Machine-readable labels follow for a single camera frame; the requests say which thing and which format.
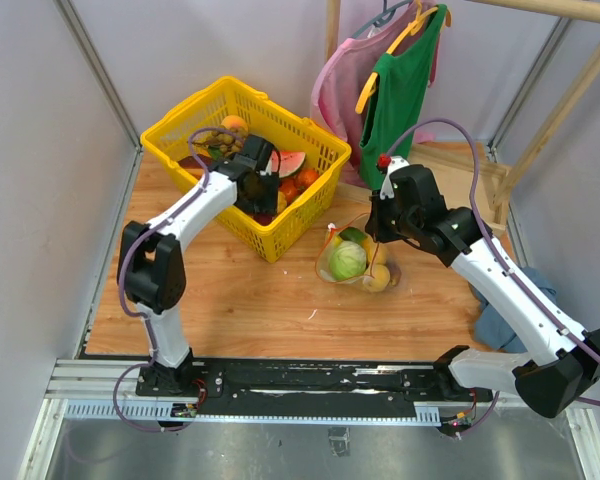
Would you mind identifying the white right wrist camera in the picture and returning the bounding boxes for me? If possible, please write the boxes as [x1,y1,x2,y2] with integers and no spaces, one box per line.
[377,154,409,200]

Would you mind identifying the yellow hanger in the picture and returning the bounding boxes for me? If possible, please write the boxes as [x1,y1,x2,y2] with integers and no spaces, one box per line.
[355,0,452,115]

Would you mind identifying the yellow plastic basket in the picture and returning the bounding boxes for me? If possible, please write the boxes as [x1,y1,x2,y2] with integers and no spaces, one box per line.
[141,76,351,263]

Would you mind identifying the orange green mango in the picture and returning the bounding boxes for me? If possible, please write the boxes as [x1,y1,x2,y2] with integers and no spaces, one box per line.
[338,226,367,244]

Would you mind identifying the orange pumpkin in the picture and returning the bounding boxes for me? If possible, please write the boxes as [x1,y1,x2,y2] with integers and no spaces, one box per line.
[294,168,320,191]

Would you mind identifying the wooden clothes rack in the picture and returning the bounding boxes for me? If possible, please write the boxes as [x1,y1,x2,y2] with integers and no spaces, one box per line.
[324,0,600,240]

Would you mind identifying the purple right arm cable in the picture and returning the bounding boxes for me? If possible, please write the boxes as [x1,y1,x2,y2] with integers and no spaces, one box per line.
[385,118,600,409]

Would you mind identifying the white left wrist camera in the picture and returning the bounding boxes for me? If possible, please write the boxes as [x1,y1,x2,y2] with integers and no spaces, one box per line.
[261,149,281,175]

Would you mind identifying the grey hanger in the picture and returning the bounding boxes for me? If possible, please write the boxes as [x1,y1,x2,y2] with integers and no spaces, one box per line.
[352,0,411,39]

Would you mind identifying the green shirt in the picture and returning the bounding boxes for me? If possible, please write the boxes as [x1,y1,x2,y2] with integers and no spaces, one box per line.
[359,4,450,190]

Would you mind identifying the dark red apple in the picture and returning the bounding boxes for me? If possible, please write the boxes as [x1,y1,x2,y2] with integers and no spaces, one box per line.
[387,264,402,287]

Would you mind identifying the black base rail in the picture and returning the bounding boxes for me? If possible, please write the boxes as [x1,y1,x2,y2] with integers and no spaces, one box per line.
[135,358,493,426]

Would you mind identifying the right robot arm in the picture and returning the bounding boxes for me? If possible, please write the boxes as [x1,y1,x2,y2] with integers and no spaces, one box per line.
[366,156,600,418]

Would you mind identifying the small orange tomato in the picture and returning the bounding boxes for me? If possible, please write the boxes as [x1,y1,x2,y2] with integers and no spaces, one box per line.
[279,178,299,205]

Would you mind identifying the watermelon slice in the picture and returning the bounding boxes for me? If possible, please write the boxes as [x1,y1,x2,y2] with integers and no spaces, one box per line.
[278,151,306,178]

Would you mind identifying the peach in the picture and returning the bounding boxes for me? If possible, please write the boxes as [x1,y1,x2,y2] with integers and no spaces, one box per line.
[221,115,249,131]

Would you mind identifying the green cabbage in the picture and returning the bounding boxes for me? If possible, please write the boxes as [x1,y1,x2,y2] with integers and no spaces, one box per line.
[329,241,367,281]

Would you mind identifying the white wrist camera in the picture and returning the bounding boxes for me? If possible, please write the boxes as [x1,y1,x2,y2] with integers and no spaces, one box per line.
[261,149,281,175]
[377,154,409,200]

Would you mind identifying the clear zip top bag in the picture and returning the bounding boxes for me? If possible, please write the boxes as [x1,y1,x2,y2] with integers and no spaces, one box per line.
[315,214,402,294]

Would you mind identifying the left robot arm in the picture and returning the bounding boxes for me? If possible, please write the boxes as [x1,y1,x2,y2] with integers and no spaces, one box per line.
[117,135,281,396]

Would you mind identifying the yellow apple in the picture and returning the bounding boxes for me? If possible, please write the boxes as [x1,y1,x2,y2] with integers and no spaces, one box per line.
[362,264,391,293]

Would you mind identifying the blue cloth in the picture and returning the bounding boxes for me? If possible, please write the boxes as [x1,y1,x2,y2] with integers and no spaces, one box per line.
[472,264,561,354]

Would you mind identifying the longan bunch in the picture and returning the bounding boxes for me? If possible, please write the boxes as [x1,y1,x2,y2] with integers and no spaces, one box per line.
[193,127,248,155]

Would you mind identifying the papaya slice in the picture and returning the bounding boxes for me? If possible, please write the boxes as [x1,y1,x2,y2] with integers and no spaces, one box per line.
[178,155,213,177]

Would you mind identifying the yellow lemon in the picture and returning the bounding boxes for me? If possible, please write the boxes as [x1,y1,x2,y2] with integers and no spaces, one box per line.
[362,236,388,265]

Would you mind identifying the pink shirt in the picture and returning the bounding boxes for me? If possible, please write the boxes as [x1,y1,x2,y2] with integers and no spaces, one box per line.
[310,4,417,187]

